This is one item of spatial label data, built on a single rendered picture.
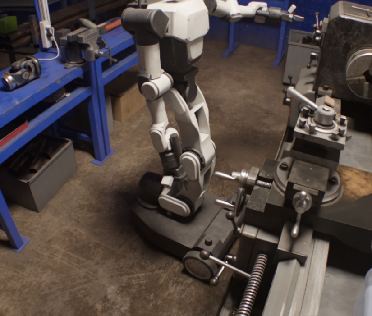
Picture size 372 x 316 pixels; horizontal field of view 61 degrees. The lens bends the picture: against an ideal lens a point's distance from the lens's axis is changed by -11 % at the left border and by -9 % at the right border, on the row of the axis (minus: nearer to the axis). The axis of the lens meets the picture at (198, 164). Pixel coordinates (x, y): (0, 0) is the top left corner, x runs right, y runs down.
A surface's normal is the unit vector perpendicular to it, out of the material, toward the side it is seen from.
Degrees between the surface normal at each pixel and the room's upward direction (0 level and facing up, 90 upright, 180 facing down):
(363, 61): 90
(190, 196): 90
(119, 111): 90
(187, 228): 0
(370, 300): 55
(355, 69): 90
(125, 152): 0
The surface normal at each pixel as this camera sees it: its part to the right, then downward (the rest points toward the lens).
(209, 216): 0.04, -0.79
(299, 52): -0.27, 0.58
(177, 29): 0.29, 0.48
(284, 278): -0.51, -0.79
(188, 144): -0.48, 0.52
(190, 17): 0.88, 0.26
